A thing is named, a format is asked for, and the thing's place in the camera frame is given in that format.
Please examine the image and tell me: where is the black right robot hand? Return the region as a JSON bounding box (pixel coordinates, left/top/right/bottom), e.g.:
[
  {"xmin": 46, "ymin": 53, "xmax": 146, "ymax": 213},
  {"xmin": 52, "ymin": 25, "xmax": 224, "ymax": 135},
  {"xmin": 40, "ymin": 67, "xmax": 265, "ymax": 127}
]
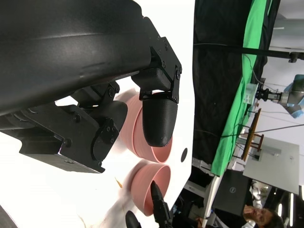
[{"xmin": 125, "ymin": 180, "xmax": 174, "ymax": 228}]

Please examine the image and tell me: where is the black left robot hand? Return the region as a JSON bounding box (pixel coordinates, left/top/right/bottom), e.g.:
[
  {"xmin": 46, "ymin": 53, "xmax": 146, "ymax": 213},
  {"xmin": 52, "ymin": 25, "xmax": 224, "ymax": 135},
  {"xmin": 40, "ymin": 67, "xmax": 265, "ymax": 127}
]
[{"xmin": 0, "ymin": 0, "xmax": 183, "ymax": 174}]

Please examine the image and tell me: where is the black laptop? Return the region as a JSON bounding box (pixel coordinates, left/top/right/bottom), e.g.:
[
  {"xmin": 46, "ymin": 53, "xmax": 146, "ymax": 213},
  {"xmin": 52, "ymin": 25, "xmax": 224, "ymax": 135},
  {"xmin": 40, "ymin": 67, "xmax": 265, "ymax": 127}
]
[{"xmin": 212, "ymin": 169, "xmax": 253, "ymax": 217}]

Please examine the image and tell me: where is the person with dark hair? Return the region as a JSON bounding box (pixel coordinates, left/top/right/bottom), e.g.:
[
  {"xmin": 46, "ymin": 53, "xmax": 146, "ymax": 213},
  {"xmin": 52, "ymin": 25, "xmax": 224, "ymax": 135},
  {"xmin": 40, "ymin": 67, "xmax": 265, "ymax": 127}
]
[{"xmin": 242, "ymin": 204, "xmax": 285, "ymax": 228}]

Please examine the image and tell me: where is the green cloth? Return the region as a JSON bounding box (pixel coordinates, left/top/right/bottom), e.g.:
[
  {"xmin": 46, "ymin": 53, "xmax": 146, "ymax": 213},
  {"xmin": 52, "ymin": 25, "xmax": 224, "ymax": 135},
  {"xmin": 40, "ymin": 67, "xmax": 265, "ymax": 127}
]
[{"xmin": 210, "ymin": 0, "xmax": 274, "ymax": 176}]

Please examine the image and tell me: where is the black backdrop cloth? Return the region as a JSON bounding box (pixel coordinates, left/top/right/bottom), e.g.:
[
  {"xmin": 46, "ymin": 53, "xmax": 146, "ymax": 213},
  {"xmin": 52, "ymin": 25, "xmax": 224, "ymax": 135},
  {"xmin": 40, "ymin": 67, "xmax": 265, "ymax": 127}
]
[{"xmin": 192, "ymin": 0, "xmax": 281, "ymax": 167}]

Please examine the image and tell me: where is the clear plastic box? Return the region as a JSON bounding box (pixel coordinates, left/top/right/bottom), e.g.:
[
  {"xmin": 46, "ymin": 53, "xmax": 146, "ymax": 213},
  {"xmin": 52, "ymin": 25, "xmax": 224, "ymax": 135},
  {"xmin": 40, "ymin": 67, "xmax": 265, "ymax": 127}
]
[{"xmin": 244, "ymin": 83, "xmax": 259, "ymax": 105}]

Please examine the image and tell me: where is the black stand pole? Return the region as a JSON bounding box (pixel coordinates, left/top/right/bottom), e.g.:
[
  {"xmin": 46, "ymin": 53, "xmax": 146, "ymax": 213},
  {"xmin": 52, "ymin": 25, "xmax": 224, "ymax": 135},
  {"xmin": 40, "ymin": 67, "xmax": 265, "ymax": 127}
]
[{"xmin": 193, "ymin": 42, "xmax": 304, "ymax": 63}]

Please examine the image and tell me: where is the small wooden frame stand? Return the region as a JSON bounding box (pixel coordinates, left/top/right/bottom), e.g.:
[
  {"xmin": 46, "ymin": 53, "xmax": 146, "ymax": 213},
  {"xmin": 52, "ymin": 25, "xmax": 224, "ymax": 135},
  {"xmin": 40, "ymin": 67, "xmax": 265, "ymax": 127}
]
[{"xmin": 240, "ymin": 108, "xmax": 265, "ymax": 161}]

